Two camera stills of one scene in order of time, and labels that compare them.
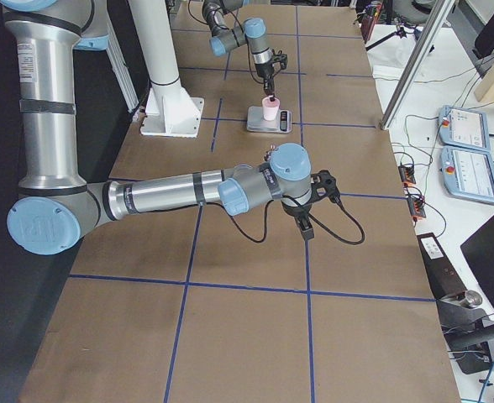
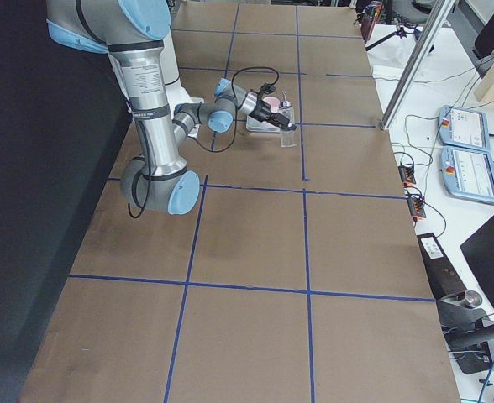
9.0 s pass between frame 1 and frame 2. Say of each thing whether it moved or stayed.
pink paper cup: stayed
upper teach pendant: stayed
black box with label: stayed
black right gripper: moved
